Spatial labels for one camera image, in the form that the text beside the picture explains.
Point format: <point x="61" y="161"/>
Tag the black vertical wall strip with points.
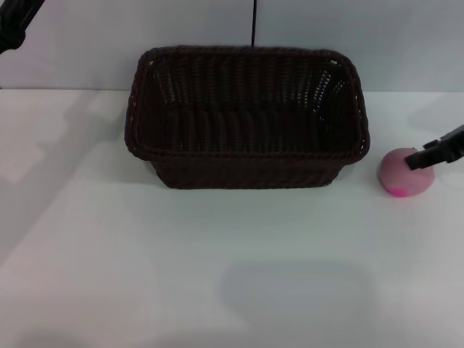
<point x="253" y="23"/>

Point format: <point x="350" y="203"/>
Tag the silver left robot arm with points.
<point x="14" y="21"/>

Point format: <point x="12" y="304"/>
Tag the pink round peach toy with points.
<point x="398" y="177"/>

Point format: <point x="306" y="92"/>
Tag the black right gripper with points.
<point x="455" y="145"/>

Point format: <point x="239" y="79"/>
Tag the dark brown woven basket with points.
<point x="246" y="119"/>

